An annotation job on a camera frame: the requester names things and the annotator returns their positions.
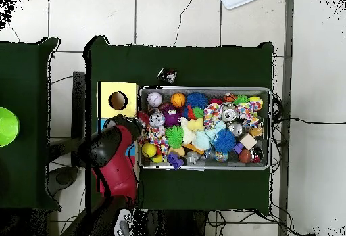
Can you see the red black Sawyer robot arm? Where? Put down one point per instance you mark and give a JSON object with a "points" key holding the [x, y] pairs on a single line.
{"points": [[119, 171]]}

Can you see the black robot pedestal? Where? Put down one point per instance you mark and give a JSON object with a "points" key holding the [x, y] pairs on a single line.
{"points": [[173, 225]]}

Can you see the white foam baseball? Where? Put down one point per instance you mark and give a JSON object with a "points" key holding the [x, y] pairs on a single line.
{"points": [[154, 99]]}

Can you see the green spiky rubber ball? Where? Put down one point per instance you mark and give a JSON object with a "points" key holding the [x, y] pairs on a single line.
{"points": [[174, 136]]}

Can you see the crushed clear plastic bottle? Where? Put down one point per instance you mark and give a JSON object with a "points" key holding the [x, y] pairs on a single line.
{"points": [[156, 119]]}

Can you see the purple spiky monster toy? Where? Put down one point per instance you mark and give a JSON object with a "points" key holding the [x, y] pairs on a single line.
{"points": [[170, 117]]}

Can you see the crushed red black can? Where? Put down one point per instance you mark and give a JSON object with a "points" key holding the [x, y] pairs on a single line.
{"points": [[167, 75]]}

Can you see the blue spiky rubber ball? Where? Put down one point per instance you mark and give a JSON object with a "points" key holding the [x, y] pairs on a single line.
{"points": [[196, 100], [223, 140]]}

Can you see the grey round floor base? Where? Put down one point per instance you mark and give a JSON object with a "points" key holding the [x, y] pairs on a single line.
{"points": [[63, 177]]}

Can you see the crushed silver can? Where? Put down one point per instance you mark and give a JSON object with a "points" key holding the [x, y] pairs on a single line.
{"points": [[229, 113]]}

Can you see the dark green table cloth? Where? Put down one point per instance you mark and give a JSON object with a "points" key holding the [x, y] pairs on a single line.
{"points": [[27, 84], [202, 63]]}

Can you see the orange foam basketball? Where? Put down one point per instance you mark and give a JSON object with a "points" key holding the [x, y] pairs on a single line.
{"points": [[178, 100]]}

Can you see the wooden box with three holes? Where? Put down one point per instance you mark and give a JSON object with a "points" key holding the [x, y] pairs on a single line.
{"points": [[129, 90]]}

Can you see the white tray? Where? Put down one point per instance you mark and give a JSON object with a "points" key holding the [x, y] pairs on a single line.
{"points": [[238, 0]]}

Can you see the colourful paper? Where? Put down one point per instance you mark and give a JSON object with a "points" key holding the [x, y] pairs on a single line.
{"points": [[156, 137]]}

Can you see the lime green bowl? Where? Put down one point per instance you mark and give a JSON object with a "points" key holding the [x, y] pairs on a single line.
{"points": [[8, 126]]}

